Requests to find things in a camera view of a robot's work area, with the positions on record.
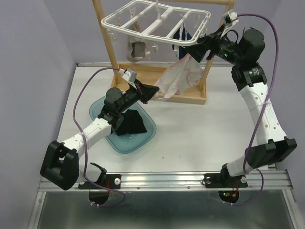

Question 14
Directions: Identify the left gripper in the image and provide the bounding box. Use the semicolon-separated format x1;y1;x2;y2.
117;79;159;114

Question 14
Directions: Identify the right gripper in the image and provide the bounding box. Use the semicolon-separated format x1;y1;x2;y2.
185;23;244;66

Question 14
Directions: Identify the navy blue underwear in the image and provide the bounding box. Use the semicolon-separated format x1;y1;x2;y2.
172;23;192;60

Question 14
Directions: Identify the white pink underwear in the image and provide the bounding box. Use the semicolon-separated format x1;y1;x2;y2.
154;54;203;101

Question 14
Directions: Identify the black underwear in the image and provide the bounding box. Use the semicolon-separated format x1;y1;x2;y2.
115;110;147;135

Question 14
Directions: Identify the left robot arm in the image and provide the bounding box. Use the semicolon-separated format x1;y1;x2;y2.
40;81;159;190

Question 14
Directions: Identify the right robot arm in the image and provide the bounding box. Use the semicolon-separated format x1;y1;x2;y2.
185;28;297;188

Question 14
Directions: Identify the grey underwear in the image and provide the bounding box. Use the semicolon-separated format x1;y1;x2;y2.
127;35;146;62

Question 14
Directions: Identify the wooden rack stand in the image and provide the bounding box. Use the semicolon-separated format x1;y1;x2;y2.
91;0;235;105

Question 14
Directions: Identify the teal plastic basin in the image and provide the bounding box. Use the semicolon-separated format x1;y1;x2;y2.
89;95;157;154

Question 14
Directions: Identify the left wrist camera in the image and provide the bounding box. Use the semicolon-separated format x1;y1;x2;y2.
118;68;137;83

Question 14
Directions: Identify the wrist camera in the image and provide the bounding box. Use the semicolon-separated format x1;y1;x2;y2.
223;10;239;30
118;68;137;83

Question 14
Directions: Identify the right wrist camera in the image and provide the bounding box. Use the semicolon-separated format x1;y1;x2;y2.
223;10;239;30

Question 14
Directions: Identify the white clip hanger frame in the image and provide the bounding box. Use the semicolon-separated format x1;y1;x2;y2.
101;0;211;47

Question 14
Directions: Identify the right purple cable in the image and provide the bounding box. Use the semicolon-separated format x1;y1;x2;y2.
223;13;279;206

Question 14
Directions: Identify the aluminium rail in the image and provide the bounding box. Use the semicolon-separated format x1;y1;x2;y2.
39;170;294;191

